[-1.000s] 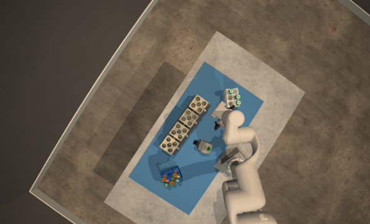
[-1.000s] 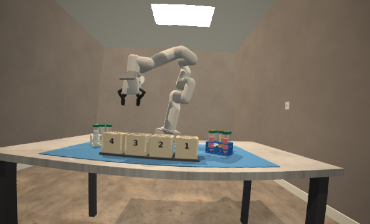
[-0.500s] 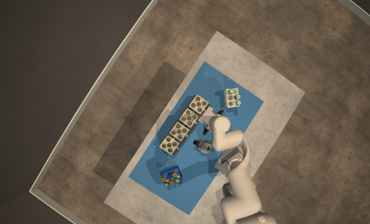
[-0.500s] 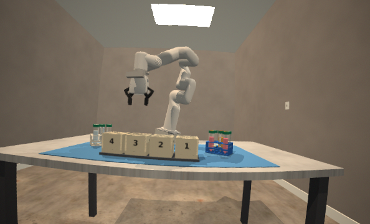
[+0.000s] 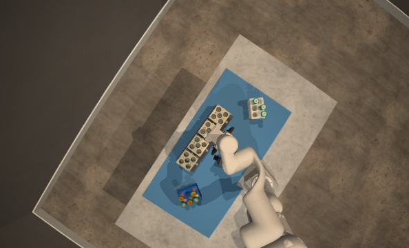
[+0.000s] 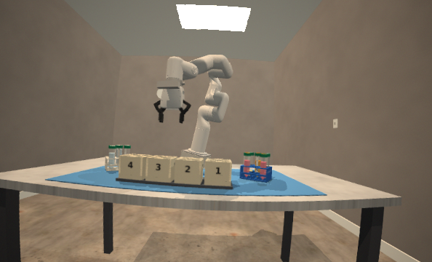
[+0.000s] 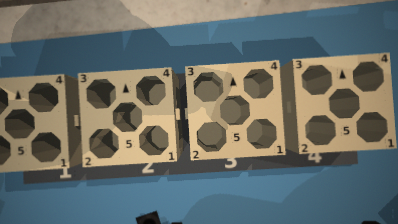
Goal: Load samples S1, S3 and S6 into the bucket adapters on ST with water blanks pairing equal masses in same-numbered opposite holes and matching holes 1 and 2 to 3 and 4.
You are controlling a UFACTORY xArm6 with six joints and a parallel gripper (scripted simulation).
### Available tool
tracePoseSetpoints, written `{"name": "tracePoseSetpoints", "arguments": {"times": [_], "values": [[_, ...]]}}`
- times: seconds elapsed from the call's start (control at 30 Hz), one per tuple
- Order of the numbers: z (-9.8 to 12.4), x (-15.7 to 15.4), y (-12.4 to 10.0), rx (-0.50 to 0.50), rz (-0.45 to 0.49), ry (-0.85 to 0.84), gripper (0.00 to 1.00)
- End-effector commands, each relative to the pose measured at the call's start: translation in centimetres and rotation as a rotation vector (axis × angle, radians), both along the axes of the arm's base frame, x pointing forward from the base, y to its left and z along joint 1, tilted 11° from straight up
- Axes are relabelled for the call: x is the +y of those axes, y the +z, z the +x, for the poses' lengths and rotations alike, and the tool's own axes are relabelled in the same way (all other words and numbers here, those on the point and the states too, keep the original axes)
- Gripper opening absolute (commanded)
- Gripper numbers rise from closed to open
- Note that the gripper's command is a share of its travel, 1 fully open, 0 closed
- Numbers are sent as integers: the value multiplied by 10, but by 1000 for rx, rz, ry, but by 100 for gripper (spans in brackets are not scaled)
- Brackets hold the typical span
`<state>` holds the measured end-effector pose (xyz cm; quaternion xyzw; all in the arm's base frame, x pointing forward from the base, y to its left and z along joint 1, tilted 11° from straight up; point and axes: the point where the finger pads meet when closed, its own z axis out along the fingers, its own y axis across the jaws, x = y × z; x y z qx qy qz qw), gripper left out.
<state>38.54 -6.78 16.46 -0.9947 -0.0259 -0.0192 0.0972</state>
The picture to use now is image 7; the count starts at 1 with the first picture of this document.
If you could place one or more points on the blue bench mat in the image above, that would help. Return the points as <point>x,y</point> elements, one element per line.
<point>336,194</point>

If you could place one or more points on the beige bucket adapter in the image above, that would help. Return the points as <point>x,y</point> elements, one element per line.
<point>31,130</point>
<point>362,103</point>
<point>153,96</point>
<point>229,95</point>

